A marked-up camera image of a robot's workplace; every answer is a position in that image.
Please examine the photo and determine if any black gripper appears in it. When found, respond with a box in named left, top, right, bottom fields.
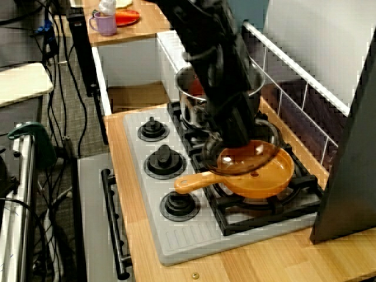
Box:
left=183, top=43, right=261, bottom=147

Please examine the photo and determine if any glass lid with yellow knob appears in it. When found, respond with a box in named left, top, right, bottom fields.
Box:
left=202, top=120, right=284, bottom=177

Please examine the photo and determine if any stainless steel pot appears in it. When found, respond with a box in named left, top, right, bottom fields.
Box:
left=174, top=57, right=265, bottom=130

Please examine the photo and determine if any orange toy frying pan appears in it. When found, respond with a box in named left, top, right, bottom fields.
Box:
left=174, top=146, right=296, bottom=199

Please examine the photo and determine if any red toy pepper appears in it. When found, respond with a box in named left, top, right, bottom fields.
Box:
left=189, top=79, right=206, bottom=96

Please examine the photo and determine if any black burner grate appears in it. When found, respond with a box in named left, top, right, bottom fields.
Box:
left=192, top=143, right=325, bottom=237
left=167, top=99, right=274, bottom=153

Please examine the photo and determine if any black stove knob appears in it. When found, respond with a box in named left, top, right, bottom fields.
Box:
left=137, top=116, right=170, bottom=142
left=143, top=144, right=188, bottom=180
left=160, top=190, right=202, bottom=221

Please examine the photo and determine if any black side panel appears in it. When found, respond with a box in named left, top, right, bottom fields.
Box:
left=310, top=38, right=376, bottom=244

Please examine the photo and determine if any grey stove top plate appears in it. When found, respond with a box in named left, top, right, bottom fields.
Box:
left=123, top=107, right=323, bottom=267

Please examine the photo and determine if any white sink basin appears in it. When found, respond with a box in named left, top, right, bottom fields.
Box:
left=91, top=29, right=189, bottom=117

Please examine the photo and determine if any orange plate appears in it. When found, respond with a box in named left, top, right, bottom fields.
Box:
left=114, top=8, right=141, bottom=27

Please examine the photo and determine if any purple cup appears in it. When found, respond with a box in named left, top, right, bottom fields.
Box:
left=89, top=11, right=118, bottom=36

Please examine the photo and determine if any white toy oven cabinet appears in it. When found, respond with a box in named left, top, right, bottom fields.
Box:
left=76, top=154, right=136, bottom=282

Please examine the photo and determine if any cream board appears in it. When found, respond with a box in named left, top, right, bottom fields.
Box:
left=0, top=62, right=54, bottom=108

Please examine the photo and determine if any black oven door handle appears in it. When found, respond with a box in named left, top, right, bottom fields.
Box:
left=100, top=168, right=132, bottom=280

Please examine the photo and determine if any black upright post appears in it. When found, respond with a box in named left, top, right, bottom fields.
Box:
left=66, top=8, right=109, bottom=145

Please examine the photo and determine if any aluminium extrusion frame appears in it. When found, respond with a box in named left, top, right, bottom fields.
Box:
left=0, top=126, right=39, bottom=282

